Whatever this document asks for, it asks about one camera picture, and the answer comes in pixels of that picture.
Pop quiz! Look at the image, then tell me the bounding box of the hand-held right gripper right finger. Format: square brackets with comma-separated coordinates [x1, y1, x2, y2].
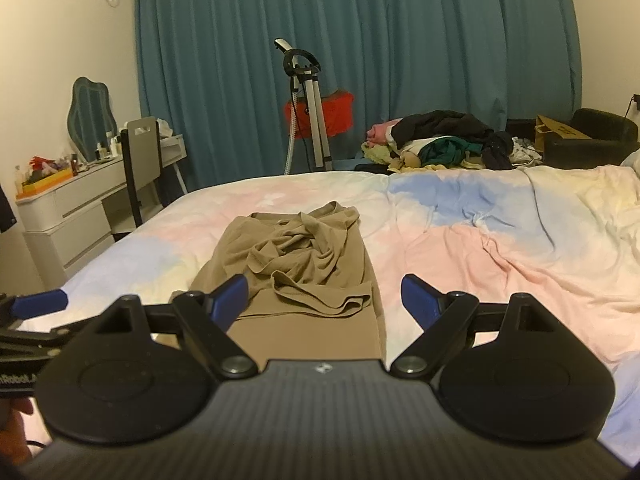
[389, 273, 554, 379]

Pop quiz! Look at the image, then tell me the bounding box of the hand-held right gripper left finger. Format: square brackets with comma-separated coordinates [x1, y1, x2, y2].
[95, 274, 259, 379]

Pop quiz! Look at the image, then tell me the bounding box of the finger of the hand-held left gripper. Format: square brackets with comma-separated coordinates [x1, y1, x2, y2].
[0, 288, 96, 357]

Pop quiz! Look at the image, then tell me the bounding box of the tan brown garment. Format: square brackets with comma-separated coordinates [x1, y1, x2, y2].
[172, 200, 387, 362]

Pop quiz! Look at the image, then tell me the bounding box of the pile of clothes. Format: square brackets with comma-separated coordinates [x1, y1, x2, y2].
[360, 109, 544, 174]

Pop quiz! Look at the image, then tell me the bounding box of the person's left hand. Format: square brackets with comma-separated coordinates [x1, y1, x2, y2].
[0, 397, 37, 462]

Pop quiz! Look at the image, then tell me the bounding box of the pastel tie-dye blanket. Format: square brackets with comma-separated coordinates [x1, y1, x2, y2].
[0, 162, 640, 463]

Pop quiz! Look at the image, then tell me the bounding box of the white dresser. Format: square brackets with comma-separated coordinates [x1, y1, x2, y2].
[14, 132, 189, 287]

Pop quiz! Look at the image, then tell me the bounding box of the dark object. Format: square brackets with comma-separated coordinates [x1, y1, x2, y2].
[0, 184, 19, 234]

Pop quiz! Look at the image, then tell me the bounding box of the orange tray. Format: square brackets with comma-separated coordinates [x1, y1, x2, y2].
[14, 167, 77, 197]

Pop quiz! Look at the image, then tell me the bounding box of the garment steamer stand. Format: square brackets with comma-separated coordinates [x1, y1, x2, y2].
[273, 38, 335, 176]

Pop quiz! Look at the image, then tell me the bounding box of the red bag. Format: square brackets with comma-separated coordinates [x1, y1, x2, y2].
[284, 88, 356, 140]

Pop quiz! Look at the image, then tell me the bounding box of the brown paper bag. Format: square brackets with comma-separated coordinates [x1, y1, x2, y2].
[533, 114, 594, 154]

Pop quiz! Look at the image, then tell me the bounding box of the black armchair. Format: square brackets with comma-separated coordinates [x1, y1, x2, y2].
[505, 107, 640, 171]

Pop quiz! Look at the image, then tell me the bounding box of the teal curtain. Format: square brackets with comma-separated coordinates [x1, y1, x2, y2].
[133, 0, 587, 192]

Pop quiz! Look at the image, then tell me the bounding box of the grey chair black frame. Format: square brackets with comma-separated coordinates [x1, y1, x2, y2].
[118, 115, 167, 232]

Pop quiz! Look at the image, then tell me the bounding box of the wavy frame mirror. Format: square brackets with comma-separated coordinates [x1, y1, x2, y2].
[67, 76, 119, 164]

